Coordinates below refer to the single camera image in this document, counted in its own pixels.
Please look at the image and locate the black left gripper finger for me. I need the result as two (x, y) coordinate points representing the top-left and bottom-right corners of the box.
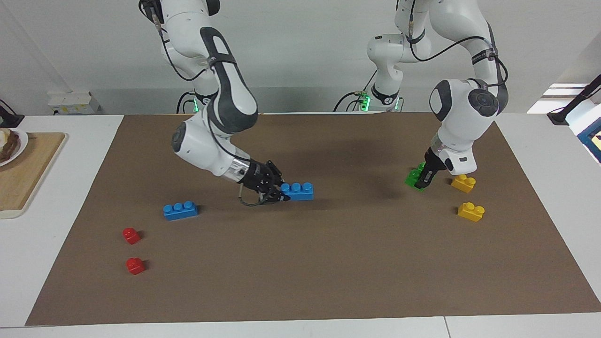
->
(415, 165), (436, 191)

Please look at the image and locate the blue three-stud toy block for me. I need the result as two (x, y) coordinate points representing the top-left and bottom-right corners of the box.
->
(281, 182), (315, 202)
(163, 201), (199, 221)

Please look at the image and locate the yellow two-stud toy block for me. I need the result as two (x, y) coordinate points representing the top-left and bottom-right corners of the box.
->
(451, 173), (477, 193)
(457, 202), (485, 222)

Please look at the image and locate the brown table mat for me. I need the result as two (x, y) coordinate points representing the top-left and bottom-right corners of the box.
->
(24, 113), (601, 327)

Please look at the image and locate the blue framed white box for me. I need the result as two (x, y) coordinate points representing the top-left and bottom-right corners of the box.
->
(566, 100), (601, 164)

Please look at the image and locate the black clamp stand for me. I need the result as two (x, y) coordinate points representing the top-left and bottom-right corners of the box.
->
(547, 74), (601, 125)

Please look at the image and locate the white power strip box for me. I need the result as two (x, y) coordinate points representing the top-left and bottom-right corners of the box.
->
(47, 91), (102, 116)

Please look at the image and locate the wooden cutting board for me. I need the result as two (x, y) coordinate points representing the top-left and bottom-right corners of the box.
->
(0, 132), (67, 220)

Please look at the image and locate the white plate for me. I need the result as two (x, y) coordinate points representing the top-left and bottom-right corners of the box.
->
(0, 129), (29, 168)

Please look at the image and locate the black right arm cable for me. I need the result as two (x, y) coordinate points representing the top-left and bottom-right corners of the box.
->
(149, 4), (266, 207)

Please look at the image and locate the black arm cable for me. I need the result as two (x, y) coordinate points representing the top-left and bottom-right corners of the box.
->
(406, 0), (509, 91)
(149, 4), (266, 207)

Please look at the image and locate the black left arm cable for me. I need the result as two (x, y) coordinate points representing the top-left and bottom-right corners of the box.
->
(406, 0), (509, 91)

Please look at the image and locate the black left base cable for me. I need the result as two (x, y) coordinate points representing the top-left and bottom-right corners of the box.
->
(333, 69), (379, 112)

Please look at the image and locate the black base cable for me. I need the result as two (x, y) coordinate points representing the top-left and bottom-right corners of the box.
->
(333, 69), (379, 112)
(176, 91), (196, 115)

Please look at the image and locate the black right base cable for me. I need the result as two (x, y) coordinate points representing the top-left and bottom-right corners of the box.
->
(176, 91), (196, 115)

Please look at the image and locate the black clamp mount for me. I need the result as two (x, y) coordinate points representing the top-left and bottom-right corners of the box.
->
(0, 100), (25, 129)

